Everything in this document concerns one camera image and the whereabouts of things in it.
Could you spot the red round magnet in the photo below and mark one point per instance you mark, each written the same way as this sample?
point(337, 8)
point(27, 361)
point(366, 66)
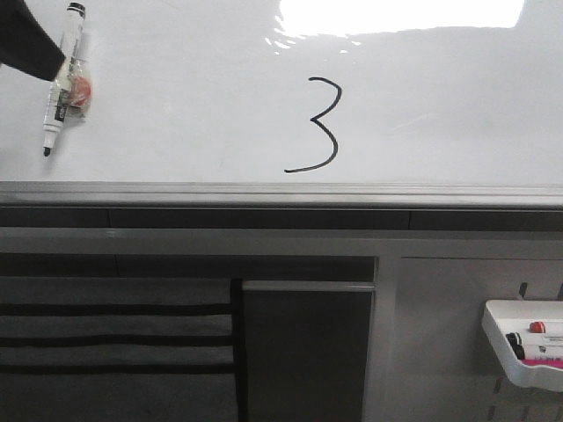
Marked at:
point(81, 91)

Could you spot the red-capped marker in tray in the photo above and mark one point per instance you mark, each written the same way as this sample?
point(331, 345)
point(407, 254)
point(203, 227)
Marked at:
point(546, 327)

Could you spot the black-capped marker in tray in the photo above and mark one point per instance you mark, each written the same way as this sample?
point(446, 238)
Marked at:
point(537, 352)
point(534, 339)

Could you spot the white whiteboard with aluminium frame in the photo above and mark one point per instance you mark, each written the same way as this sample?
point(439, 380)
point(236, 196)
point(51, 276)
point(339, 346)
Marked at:
point(342, 103)

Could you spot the grey fabric organiser with black stripes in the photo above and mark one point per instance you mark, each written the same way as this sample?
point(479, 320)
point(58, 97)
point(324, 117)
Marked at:
point(122, 349)

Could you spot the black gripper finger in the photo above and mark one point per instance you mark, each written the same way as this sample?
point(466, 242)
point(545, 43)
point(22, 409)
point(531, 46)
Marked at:
point(25, 46)

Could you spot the lower black-capped marker in tray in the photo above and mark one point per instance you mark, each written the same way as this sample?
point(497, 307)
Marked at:
point(537, 352)

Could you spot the pink marker in tray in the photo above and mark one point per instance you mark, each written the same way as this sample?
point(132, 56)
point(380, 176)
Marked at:
point(542, 362)

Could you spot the upper black-capped marker in tray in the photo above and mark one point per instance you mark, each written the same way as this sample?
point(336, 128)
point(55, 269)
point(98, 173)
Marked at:
point(534, 339)

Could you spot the dark grey panel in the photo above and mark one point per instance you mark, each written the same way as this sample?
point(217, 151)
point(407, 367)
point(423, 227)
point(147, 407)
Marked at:
point(306, 350)

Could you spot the white wavy-edged marker tray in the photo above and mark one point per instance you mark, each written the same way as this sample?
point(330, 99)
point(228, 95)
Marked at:
point(504, 316)

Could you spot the white black-tipped whiteboard marker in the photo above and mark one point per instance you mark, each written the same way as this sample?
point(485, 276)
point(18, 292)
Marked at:
point(60, 90)

